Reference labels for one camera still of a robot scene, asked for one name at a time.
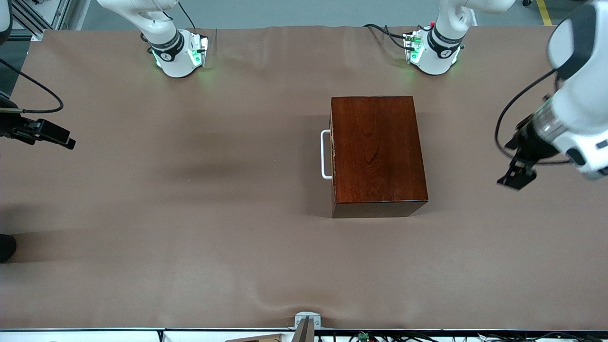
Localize light wood drawer white handle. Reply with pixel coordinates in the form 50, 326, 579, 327
321, 128, 336, 181

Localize black round object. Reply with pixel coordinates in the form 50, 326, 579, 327
0, 234, 17, 263

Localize dark brown wooden cabinet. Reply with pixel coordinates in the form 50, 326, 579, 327
330, 95, 429, 219

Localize brown table cloth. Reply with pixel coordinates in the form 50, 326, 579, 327
0, 25, 608, 331

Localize brown cardboard piece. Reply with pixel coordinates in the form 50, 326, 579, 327
224, 333, 285, 342

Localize aluminium frame with struts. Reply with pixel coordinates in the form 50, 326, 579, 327
9, 0, 72, 41

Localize black right base cable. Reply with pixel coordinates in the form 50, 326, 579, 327
178, 0, 199, 29

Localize black base cable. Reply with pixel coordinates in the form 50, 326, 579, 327
363, 23, 415, 51
178, 0, 199, 29

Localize black left base cable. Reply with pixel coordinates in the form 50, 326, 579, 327
363, 23, 415, 51

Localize grey metal bracket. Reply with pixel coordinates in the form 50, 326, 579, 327
291, 312, 322, 342

